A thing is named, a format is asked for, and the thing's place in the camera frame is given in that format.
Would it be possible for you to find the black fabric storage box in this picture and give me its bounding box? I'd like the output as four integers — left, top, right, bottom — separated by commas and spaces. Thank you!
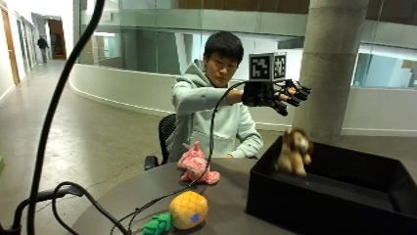
246, 135, 417, 235

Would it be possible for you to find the grey concrete column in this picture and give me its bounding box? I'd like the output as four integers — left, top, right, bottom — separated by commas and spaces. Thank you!
292, 0, 372, 145

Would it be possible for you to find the black office chair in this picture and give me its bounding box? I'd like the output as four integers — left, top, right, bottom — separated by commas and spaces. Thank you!
144, 113, 180, 171

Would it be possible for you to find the black looped cable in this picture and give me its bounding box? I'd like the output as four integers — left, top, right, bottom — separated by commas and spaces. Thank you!
51, 181, 134, 235

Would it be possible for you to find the brown wooden door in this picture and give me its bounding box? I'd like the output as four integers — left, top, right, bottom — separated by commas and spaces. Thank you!
47, 19, 69, 61

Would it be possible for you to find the thick black cable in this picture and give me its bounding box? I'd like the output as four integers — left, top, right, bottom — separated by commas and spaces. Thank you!
26, 0, 107, 235

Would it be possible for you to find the white marker cube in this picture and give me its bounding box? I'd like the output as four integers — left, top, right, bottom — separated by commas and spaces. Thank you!
248, 51, 288, 82

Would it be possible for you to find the thin black glove cable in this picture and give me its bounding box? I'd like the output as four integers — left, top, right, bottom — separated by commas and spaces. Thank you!
109, 80, 250, 235

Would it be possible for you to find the yellow pineapple plush toy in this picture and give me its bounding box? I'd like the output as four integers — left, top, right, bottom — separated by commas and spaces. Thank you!
142, 191, 210, 235

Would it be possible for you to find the the person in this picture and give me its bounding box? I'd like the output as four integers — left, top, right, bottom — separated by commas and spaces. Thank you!
167, 30, 266, 164

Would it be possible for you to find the pink plush toy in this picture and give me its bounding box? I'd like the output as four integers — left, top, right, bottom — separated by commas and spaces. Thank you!
176, 140, 222, 186

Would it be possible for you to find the brown lion plush toy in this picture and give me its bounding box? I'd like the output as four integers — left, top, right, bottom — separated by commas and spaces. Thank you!
275, 127, 315, 177

